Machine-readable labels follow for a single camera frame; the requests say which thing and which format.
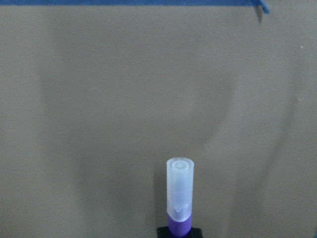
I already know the purple highlighter pen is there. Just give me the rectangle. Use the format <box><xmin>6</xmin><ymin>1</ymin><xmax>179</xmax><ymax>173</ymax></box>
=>
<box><xmin>166</xmin><ymin>157</ymin><xmax>195</xmax><ymax>238</ymax></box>

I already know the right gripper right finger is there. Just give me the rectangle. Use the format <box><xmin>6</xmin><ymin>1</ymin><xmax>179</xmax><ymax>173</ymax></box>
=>
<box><xmin>188</xmin><ymin>228</ymin><xmax>203</xmax><ymax>238</ymax></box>

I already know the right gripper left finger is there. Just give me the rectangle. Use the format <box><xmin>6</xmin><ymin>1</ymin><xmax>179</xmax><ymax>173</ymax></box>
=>
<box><xmin>156</xmin><ymin>227</ymin><xmax>171</xmax><ymax>238</ymax></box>

